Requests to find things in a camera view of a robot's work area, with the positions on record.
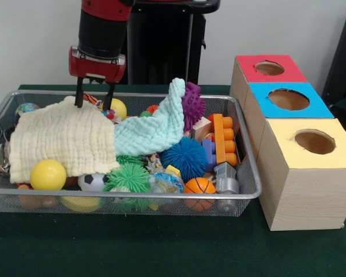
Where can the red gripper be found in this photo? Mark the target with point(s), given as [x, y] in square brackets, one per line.
[95, 69]

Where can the tiger plush toy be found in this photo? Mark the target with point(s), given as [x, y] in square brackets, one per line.
[90, 98]

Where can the cream waffle cloth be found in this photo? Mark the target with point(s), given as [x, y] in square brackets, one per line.
[60, 138]

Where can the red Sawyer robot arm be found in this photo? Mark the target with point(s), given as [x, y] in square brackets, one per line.
[101, 29]

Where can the clear mesh bin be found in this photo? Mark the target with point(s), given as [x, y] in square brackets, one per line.
[5, 203]

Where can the wooden box with three holes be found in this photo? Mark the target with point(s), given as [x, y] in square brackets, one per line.
[305, 196]

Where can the light teal waffle cloth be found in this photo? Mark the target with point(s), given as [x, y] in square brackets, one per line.
[144, 132]

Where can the small soccer ball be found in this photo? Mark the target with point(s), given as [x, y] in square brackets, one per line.
[90, 181]

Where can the green spiky ball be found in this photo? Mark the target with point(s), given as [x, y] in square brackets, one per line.
[127, 179]

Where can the large yellow ball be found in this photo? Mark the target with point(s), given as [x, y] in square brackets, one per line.
[47, 174]

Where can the purple spiky toy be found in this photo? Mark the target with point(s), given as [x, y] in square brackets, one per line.
[193, 106]

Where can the blue spiky ball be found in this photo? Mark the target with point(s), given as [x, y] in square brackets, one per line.
[184, 158]

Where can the orange building block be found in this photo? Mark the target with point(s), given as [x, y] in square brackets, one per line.
[219, 138]

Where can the orange toy basketball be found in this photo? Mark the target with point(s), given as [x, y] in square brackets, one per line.
[199, 186]

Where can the black chair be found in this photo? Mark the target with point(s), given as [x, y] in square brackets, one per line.
[343, 57]

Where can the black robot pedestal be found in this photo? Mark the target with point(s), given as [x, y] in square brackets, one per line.
[161, 43]

